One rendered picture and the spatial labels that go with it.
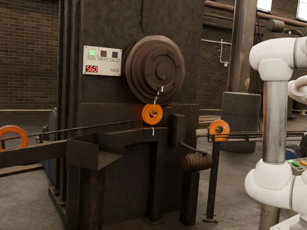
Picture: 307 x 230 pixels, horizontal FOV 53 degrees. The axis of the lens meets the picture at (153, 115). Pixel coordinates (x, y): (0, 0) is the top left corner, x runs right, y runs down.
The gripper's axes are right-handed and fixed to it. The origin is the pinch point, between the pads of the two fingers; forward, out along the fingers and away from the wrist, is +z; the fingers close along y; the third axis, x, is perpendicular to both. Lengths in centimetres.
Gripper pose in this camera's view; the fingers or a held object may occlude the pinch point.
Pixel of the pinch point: (301, 151)
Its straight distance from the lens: 203.6
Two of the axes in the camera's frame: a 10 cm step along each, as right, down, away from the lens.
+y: -8.6, 0.2, -5.0
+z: -2.3, 8.7, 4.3
